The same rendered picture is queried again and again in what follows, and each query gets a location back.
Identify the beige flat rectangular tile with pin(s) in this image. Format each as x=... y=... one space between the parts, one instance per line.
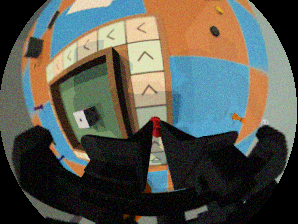
x=86 y=4

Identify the white die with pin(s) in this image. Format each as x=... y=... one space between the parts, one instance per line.
x=86 y=117

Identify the orange game pawn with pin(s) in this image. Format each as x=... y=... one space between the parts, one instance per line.
x=235 y=117

